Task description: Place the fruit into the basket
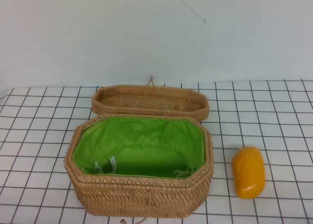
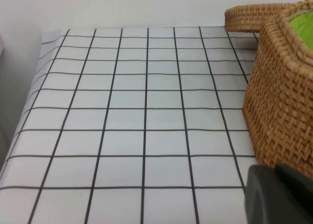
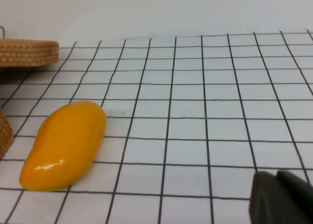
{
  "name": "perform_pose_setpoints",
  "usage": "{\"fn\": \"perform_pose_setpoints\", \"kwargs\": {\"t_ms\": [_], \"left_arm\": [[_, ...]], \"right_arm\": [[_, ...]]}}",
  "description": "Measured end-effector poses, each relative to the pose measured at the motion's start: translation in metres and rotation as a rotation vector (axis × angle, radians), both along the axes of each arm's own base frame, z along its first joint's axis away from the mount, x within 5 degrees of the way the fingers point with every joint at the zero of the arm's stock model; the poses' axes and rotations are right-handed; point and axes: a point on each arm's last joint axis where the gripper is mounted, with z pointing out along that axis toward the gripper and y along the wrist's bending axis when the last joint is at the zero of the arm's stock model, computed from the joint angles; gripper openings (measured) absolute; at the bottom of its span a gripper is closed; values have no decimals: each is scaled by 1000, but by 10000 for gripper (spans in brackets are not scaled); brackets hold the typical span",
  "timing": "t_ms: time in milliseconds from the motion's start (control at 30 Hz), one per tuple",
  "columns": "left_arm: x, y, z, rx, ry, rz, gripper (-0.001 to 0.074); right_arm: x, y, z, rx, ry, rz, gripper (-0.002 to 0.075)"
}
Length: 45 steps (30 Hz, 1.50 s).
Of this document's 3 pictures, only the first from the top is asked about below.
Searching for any white black-grid tablecloth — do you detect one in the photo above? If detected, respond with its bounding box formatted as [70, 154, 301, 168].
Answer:
[0, 79, 313, 224]

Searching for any green fabric basket liner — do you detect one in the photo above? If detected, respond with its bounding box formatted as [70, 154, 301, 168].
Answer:
[72, 116, 205, 179]

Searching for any woven rattan basket body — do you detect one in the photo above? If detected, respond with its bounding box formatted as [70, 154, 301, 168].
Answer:
[65, 113, 215, 216]

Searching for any white drawstring with wooden bead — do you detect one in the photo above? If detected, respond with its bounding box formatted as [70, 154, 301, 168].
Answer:
[172, 168, 196, 179]

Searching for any white liner drawstring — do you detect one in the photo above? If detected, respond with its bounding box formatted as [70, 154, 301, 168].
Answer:
[93, 155, 117, 175]

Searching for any yellow toy mango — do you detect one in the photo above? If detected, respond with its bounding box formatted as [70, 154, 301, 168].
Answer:
[231, 146, 266, 200]

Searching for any tan basket closure cord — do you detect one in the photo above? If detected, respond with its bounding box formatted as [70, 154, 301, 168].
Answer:
[119, 191, 154, 224]

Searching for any woven rattan basket lid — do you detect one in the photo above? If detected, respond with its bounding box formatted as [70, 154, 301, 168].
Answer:
[91, 85, 210, 123]

